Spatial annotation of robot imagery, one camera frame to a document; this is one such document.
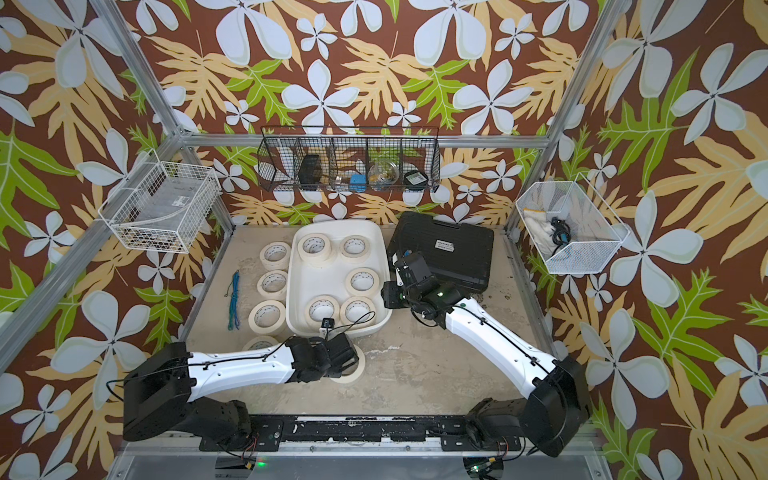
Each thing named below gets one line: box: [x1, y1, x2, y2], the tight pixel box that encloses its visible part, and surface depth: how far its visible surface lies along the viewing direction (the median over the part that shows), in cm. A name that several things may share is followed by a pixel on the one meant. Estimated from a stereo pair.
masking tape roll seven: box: [345, 267, 380, 297], surface depth 103 cm
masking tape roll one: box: [257, 270, 288, 300], surface depth 103 cm
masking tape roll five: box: [339, 235, 371, 261], surface depth 113 cm
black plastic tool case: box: [388, 211, 494, 295], surface depth 111 cm
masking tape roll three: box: [248, 300, 286, 334], surface depth 95 cm
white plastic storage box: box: [286, 220, 393, 337], surface depth 105 cm
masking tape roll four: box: [298, 233, 332, 262], surface depth 109 cm
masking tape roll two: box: [259, 241, 291, 271], surface depth 112 cm
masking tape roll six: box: [340, 296, 376, 329], surface depth 97 cm
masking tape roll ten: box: [304, 295, 340, 329], surface depth 97 cm
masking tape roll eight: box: [242, 336, 279, 351], surface depth 88 cm
